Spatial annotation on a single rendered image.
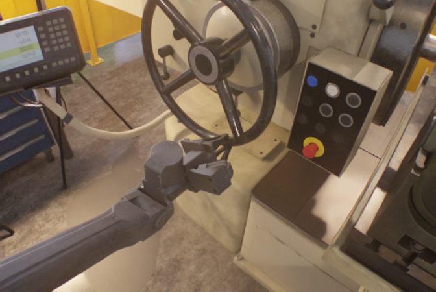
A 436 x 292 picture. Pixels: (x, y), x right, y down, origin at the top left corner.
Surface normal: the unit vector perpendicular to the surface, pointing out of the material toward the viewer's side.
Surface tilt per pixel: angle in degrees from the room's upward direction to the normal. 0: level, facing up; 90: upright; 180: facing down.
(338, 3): 90
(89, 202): 0
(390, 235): 90
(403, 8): 62
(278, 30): 52
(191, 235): 0
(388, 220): 90
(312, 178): 0
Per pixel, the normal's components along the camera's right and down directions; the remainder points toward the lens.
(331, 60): 0.04, -0.75
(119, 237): 0.85, 0.37
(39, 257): 0.35, -0.91
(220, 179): 0.67, 0.04
